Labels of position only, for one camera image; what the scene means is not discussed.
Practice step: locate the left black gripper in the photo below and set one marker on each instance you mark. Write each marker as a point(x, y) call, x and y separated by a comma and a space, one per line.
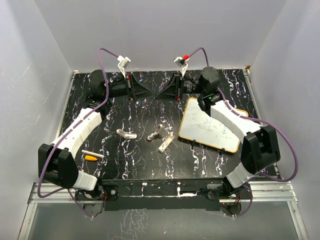
point(135, 90)

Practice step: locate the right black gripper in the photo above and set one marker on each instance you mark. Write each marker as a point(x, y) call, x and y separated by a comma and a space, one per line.
point(174, 90)

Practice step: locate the beige stapler top cover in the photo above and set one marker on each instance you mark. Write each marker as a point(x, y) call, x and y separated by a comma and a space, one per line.
point(126, 135)

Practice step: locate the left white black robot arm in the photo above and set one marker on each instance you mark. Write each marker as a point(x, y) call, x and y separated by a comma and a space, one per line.
point(56, 161)

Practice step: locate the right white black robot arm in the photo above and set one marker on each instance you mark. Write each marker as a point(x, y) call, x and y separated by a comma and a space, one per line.
point(260, 148)

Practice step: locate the orange framed whiteboard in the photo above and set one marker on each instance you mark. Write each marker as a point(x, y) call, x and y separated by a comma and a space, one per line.
point(197, 126)

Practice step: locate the white marker pen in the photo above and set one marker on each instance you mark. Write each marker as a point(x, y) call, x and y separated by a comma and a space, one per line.
point(93, 154)

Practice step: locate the yellow marker cap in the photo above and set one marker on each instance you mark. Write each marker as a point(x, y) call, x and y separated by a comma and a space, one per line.
point(90, 158)

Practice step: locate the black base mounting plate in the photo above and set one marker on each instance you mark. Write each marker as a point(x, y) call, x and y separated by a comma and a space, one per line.
point(164, 194)

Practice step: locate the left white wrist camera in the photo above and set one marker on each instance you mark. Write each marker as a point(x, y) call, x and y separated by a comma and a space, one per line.
point(123, 62)

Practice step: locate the aluminium frame rail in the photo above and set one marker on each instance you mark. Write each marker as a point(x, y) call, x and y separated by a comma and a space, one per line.
point(262, 191)

